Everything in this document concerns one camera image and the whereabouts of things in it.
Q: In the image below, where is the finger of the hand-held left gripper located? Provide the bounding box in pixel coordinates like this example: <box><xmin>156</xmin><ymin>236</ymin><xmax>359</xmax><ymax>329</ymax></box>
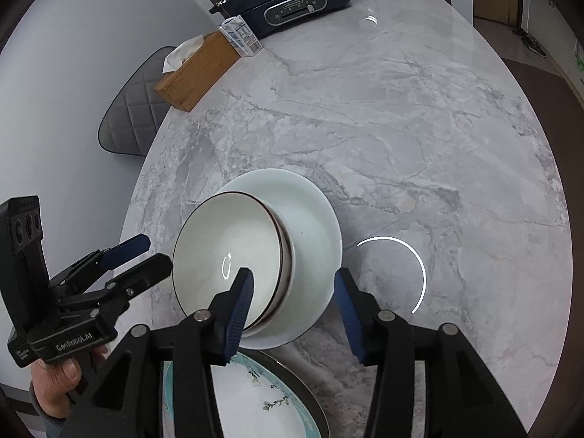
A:
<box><xmin>57</xmin><ymin>253</ymin><xmax>174</xmax><ymax>316</ymax></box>
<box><xmin>48</xmin><ymin>234</ymin><xmax>151</xmax><ymax>290</ymax></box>

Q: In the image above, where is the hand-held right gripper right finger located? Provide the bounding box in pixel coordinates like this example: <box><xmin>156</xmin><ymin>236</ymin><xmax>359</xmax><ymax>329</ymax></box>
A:
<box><xmin>334</xmin><ymin>268</ymin><xmax>530</xmax><ymax>438</ymax></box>

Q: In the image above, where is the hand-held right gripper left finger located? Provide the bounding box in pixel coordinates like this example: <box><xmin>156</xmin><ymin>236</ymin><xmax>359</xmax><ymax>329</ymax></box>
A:
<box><xmin>46</xmin><ymin>267</ymin><xmax>255</xmax><ymax>438</ymax></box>

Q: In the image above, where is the red floral brown-rimmed bowl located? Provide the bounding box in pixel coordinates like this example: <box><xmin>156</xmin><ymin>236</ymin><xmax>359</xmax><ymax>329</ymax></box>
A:
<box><xmin>172</xmin><ymin>192</ymin><xmax>297</xmax><ymax>331</ymax></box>

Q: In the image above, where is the medium white bowl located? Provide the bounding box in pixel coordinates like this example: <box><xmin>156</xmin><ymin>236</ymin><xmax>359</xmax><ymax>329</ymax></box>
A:
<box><xmin>214</xmin><ymin>168</ymin><xmax>344</xmax><ymax>348</ymax></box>

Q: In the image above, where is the teal patterned plate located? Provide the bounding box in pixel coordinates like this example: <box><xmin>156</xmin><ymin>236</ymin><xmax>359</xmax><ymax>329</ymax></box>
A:
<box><xmin>162</xmin><ymin>351</ymin><xmax>320</xmax><ymax>438</ymax></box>

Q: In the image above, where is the person's left hand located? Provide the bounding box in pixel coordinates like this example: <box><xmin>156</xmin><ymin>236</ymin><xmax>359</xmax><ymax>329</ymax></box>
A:
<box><xmin>30</xmin><ymin>357</ymin><xmax>85</xmax><ymax>419</ymax></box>

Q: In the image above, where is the grey quilted chair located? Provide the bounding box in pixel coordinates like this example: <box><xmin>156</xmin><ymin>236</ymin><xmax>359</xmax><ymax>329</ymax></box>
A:
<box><xmin>98</xmin><ymin>46</ymin><xmax>178</xmax><ymax>156</ymax></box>

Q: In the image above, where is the wooden tissue box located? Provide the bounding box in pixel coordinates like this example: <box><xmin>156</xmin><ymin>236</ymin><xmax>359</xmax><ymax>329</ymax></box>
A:
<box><xmin>154</xmin><ymin>32</ymin><xmax>242</xmax><ymax>113</ymax></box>

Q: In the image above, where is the white tissue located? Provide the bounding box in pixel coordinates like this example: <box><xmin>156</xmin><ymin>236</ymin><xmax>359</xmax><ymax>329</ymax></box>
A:
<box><xmin>162</xmin><ymin>34</ymin><xmax>206</xmax><ymax>74</ymax></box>

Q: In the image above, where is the small white carton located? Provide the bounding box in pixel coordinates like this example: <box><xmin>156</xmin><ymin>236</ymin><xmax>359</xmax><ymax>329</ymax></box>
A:
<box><xmin>218</xmin><ymin>15</ymin><xmax>263</xmax><ymax>58</ymax></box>

